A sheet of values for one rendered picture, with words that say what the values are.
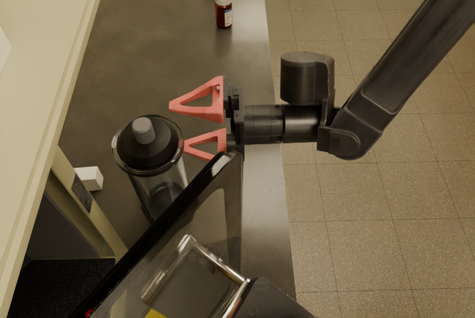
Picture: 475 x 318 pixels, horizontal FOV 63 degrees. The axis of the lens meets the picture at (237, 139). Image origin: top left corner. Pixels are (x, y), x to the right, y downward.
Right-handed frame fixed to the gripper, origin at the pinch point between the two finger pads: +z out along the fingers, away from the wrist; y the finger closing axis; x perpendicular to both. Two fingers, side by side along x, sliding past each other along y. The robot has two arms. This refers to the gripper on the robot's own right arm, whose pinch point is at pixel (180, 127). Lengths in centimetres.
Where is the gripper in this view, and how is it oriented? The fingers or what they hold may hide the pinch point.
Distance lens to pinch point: 56.5
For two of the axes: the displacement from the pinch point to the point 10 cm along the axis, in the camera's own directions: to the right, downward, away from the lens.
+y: -0.2, -5.8, -8.2
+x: 0.3, 8.2, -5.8
